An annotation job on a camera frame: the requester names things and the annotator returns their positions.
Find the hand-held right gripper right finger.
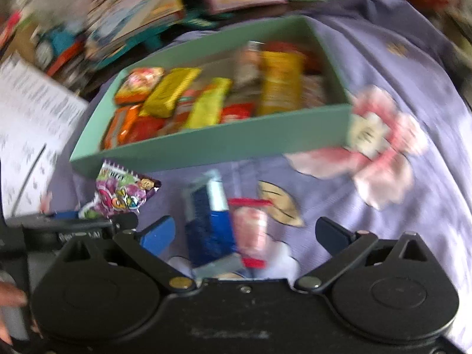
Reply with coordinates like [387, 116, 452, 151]
[294, 216, 436, 293]

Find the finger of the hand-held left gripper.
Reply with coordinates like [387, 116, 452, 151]
[40, 210, 91, 221]

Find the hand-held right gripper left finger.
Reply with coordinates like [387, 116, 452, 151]
[55, 214, 198, 294]

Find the blue snack packet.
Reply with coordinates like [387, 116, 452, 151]
[182, 170, 252, 280]

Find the purple candy packet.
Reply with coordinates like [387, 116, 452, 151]
[78, 158, 163, 220]

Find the pink red snack packet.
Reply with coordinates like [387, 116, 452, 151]
[227, 197, 272, 270]

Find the orange striped snack packet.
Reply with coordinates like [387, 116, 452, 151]
[100, 104, 143, 151]

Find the green cardboard box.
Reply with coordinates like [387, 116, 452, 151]
[69, 15, 355, 180]

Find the yellow green snack packet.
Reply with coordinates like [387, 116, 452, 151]
[183, 77, 233, 130]

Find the gold yellow snack packet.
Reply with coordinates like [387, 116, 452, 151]
[139, 67, 203, 118]

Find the orange printed snack packet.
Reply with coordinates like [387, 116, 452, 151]
[114, 67, 166, 105]

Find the large yellow snack bag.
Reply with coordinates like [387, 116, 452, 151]
[257, 50, 305, 116]

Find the pale snack packet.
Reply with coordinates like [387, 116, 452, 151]
[232, 42, 263, 90]

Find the person's left hand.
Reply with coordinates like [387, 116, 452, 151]
[0, 281, 40, 344]

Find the white instruction sheet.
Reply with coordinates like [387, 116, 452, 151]
[0, 53, 90, 219]

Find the blue toy train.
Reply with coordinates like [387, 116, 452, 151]
[34, 25, 84, 71]

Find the purple floral cloth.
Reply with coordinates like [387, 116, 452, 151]
[47, 0, 472, 352]

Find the white plastic bag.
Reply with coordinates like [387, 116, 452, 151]
[21, 0, 90, 23]

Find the drawing mat toy box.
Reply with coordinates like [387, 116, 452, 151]
[84, 0, 186, 62]

